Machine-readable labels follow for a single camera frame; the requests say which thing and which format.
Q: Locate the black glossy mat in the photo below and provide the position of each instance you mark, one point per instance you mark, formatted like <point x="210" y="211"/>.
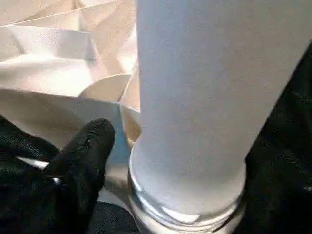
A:
<point x="302" y="97"/>

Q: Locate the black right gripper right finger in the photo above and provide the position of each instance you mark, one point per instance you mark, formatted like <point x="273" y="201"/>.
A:
<point x="280" y="190"/>

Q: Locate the white plastic table top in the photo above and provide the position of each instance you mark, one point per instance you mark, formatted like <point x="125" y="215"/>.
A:
<point x="48" y="73"/>

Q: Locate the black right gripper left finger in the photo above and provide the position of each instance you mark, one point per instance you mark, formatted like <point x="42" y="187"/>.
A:
<point x="80" y="175"/>

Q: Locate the white plastic table leg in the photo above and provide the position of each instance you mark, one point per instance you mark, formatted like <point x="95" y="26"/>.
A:
<point x="195" y="85"/>

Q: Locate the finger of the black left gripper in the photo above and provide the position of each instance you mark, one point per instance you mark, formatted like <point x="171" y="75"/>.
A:
<point x="14" y="180"/>
<point x="22" y="139"/>

